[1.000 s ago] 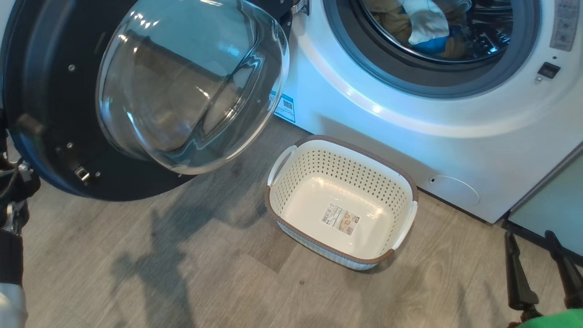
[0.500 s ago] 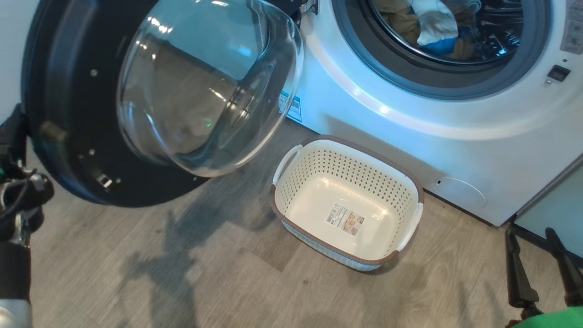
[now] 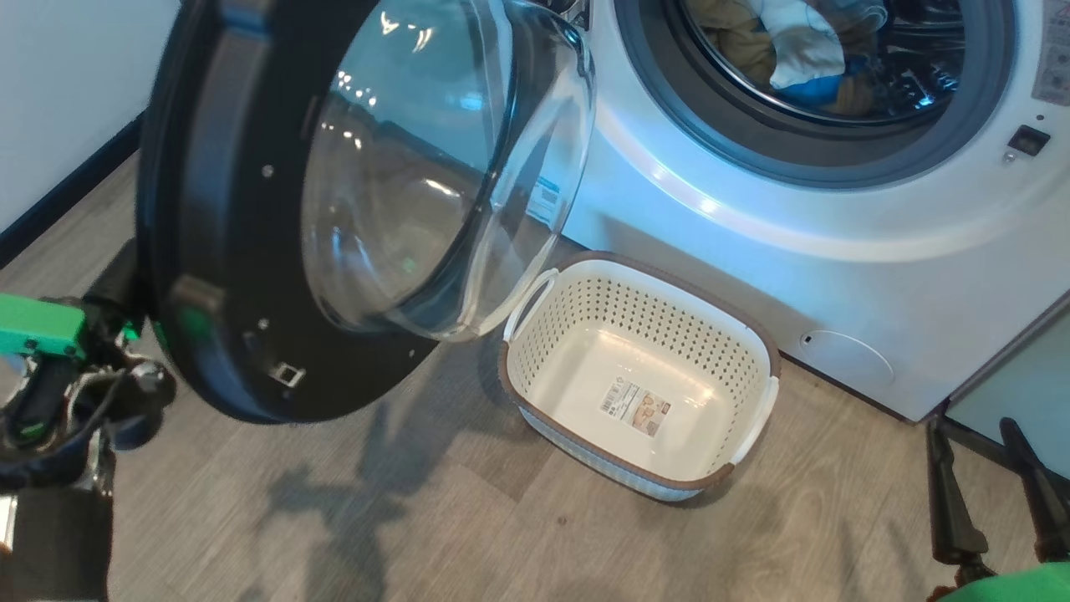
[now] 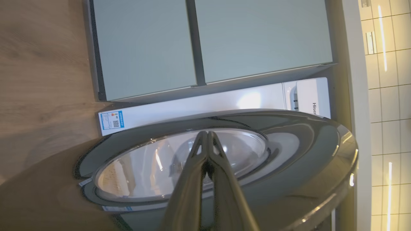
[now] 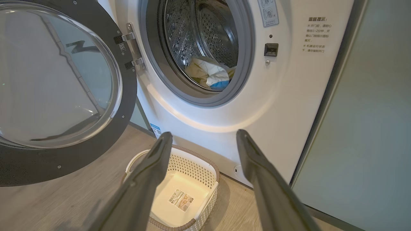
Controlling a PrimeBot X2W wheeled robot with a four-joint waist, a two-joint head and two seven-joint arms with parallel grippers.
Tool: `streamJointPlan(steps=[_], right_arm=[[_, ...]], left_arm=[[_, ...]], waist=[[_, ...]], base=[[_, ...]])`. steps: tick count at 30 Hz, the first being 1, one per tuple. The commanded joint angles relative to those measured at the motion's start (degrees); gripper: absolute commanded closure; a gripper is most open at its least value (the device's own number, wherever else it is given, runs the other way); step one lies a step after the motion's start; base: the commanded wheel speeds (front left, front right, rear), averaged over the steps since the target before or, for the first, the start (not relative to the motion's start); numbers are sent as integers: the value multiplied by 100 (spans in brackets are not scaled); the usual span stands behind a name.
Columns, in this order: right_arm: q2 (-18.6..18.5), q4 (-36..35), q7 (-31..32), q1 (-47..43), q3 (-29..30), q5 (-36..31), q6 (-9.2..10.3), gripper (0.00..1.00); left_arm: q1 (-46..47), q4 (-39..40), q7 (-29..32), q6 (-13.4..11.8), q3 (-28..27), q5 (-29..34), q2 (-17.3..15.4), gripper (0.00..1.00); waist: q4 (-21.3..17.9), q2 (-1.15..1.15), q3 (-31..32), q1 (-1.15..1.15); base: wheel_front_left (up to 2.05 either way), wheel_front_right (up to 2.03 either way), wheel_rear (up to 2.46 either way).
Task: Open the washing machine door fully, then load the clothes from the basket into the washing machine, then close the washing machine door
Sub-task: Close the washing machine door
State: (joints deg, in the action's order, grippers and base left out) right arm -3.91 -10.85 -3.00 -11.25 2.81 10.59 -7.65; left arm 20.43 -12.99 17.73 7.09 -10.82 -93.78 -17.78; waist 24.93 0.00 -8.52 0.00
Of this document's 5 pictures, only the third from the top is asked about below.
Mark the pale yellow garment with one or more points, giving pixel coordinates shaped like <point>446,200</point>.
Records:
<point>740,46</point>

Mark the white front-load washing machine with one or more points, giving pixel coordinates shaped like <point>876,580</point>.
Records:
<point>794,251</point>

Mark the product sticker in basket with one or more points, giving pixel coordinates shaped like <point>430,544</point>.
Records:
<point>635,408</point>

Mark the steel washing machine drum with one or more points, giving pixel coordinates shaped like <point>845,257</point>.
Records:
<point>928,75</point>

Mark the grey instruction label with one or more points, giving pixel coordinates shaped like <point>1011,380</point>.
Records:
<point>1055,79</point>

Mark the black skirting board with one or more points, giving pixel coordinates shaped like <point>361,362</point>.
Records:
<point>67,196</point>

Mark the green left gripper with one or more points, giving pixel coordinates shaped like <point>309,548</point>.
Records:
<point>42,326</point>

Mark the blue energy label sticker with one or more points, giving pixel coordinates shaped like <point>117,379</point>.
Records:
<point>545,199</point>

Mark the round black glass washer door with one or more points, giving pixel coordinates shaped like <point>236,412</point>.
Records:
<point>226,251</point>

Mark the large mint green cabinet panel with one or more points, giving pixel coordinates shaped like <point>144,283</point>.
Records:
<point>1020,393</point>

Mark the white garment with blue print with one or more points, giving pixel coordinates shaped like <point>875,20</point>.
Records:
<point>794,50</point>

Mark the round white filter cover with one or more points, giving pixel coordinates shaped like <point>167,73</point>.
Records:
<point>848,359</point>

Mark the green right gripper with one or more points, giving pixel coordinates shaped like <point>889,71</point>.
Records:
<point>1020,585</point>

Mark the white perforated laundry basket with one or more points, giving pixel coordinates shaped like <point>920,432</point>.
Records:
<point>652,359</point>

